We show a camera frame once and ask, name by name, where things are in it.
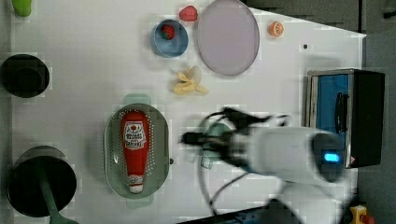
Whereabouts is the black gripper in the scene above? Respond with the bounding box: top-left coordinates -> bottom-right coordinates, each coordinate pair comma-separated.
180,124 -> 258,167

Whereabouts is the red ketchup bottle toy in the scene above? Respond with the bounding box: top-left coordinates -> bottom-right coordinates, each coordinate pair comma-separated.
120,110 -> 150,194

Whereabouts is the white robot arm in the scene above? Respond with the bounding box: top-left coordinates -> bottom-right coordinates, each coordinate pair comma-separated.
181,127 -> 352,224

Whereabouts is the green strainer basket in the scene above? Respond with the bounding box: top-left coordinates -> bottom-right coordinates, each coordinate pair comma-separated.
104,94 -> 170,209

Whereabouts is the small green cup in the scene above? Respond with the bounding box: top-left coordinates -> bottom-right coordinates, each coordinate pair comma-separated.
202,122 -> 231,161

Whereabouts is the peeled banana toy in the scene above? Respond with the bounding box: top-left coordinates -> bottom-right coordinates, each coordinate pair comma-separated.
173,66 -> 209,95

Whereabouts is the grey round plate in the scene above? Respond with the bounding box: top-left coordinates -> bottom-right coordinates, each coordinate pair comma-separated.
197,0 -> 260,76

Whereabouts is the blue bowl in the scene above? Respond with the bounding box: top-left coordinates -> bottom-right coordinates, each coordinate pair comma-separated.
150,20 -> 189,58

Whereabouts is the silver toaster oven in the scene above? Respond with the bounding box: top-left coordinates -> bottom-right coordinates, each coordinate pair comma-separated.
304,68 -> 386,169

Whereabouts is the orange slice toy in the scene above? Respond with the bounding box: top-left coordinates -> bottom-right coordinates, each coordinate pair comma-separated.
269,21 -> 284,37

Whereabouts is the small strawberry in bowl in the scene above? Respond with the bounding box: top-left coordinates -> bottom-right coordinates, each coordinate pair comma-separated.
160,24 -> 175,40

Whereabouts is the large red strawberry toy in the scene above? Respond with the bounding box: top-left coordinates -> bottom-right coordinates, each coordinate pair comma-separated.
179,6 -> 198,21

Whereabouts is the green ladle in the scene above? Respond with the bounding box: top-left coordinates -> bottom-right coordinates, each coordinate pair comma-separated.
35,165 -> 79,224

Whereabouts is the black pot with ladle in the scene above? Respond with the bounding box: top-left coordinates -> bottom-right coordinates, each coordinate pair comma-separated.
7,146 -> 78,217

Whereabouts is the black round container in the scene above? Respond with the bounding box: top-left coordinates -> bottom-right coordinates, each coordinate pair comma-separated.
1,54 -> 50,98

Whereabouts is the green fruit toy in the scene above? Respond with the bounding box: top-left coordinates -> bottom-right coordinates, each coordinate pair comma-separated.
12,0 -> 32,17

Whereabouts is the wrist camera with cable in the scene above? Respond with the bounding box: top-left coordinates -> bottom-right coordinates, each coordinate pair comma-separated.
222,107 -> 288,133

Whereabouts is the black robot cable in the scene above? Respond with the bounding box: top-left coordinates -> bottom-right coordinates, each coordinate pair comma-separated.
197,161 -> 250,217

